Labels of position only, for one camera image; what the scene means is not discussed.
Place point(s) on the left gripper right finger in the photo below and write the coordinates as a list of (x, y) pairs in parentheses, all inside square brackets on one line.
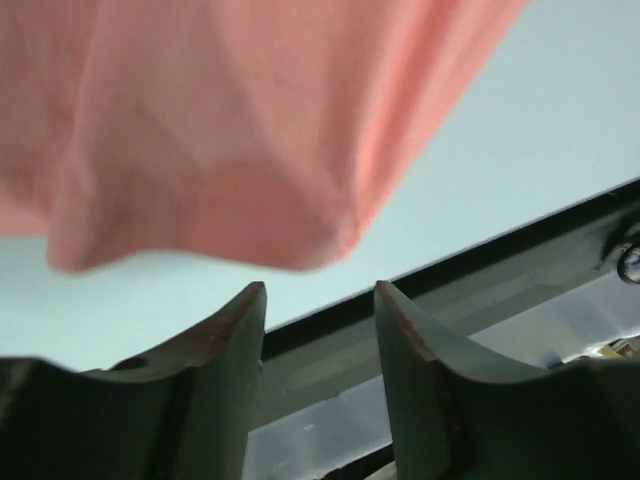
[(458, 410)]

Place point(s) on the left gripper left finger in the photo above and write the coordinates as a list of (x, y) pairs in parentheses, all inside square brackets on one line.
[(180, 410)]

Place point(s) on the salmon pink t shirt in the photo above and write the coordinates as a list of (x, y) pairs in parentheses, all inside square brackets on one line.
[(265, 132)]

